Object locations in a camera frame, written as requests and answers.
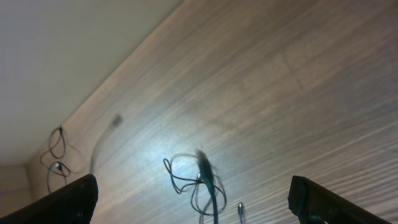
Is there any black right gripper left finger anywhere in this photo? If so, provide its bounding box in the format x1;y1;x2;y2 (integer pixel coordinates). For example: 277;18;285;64
1;174;98;224

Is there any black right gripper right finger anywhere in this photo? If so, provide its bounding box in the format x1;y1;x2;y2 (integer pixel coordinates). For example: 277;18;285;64
288;175;389;224

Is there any black short cable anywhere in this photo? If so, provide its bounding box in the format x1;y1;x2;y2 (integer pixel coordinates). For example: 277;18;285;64
163;149;245;224

